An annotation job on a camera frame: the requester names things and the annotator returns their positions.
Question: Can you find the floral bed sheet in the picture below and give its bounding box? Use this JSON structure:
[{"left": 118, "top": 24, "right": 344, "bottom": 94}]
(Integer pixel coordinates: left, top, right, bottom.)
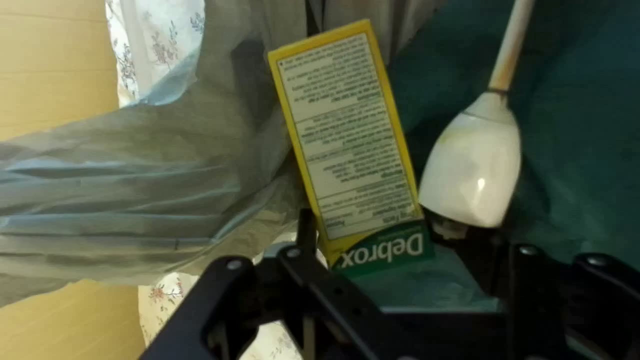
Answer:
[{"left": 106, "top": 0, "right": 297, "bottom": 261}]

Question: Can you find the yellow Debrox box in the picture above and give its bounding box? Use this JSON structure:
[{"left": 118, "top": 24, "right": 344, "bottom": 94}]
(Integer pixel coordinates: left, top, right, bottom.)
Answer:
[{"left": 268, "top": 20, "right": 434, "bottom": 275}]

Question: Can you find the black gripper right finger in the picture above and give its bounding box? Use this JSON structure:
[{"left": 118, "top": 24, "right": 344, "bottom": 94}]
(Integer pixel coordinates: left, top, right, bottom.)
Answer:
[{"left": 384, "top": 245, "right": 640, "bottom": 360}]

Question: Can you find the grey plastic bag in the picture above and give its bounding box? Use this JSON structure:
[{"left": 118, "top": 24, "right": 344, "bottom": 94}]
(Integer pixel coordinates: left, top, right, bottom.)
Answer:
[{"left": 0, "top": 0, "right": 442, "bottom": 308}]

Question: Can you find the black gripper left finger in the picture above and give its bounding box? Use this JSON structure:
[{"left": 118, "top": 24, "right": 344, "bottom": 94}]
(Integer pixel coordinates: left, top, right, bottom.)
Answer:
[{"left": 141, "top": 209, "right": 400, "bottom": 360}]

